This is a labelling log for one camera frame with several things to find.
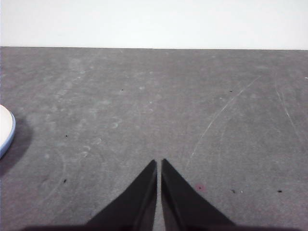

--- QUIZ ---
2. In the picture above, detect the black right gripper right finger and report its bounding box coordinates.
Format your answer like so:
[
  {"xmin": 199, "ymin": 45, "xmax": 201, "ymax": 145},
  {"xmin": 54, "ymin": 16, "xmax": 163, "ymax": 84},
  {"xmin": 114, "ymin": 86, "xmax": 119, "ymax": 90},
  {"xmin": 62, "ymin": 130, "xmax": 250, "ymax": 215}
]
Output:
[{"xmin": 160, "ymin": 158, "xmax": 238, "ymax": 231}]

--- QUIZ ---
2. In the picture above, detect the white plate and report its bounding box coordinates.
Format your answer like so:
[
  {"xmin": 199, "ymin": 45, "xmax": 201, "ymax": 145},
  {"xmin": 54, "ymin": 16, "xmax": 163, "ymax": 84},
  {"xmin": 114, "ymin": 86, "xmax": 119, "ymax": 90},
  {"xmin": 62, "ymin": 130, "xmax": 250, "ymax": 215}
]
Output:
[{"xmin": 0, "ymin": 104, "xmax": 14, "ymax": 148}]

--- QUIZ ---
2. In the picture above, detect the blue plate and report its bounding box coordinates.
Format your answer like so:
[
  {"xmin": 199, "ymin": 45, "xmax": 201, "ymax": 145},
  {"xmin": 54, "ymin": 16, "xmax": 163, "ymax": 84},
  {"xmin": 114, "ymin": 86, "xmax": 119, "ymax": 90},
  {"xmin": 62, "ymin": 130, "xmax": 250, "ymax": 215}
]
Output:
[{"xmin": 0, "ymin": 111, "xmax": 17, "ymax": 160}]

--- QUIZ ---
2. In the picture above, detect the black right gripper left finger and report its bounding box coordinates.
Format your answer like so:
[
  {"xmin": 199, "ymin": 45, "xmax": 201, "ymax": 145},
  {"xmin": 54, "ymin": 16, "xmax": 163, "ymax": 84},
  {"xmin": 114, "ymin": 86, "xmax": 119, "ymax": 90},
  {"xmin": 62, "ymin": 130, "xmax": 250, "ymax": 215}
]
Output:
[{"xmin": 85, "ymin": 159, "xmax": 158, "ymax": 231}]

